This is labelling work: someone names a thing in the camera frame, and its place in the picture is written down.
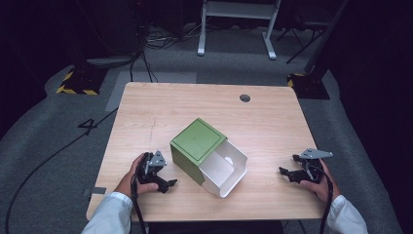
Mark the white drawer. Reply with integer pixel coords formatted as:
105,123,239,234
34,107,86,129
198,139,248,199

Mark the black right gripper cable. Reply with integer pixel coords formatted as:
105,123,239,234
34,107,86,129
319,172,335,234

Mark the long black floor cable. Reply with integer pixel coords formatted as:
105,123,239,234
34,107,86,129
4,107,119,234

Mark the black yellow striped base plate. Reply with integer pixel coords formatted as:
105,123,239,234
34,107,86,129
56,65,108,97
285,71,331,100

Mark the green drawer case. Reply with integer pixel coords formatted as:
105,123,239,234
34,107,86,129
169,117,228,186

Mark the black tripod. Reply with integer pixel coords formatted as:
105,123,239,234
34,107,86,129
276,20,326,65

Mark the grey floor tape piece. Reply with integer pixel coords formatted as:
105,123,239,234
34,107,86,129
81,186,108,198

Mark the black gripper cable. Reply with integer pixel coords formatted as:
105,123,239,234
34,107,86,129
130,175,148,234
319,172,335,234

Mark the person's right hand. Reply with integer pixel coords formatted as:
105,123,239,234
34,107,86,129
299,158,342,204

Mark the bundle of black floor cables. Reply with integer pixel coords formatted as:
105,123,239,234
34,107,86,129
129,22,208,84

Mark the white metal stand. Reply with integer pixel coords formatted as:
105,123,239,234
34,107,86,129
197,0,282,61

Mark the grey round stand base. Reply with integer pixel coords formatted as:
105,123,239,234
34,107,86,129
85,56,134,69

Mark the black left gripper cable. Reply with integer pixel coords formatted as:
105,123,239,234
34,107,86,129
130,175,148,234

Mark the person's left hand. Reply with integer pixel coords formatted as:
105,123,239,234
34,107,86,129
113,153,160,199

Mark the black slanted pole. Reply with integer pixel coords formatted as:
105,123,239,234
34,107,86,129
303,0,351,76

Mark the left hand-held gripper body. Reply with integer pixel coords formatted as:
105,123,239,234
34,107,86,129
135,149,169,187

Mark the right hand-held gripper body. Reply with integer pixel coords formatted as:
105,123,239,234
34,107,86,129
288,147,334,184

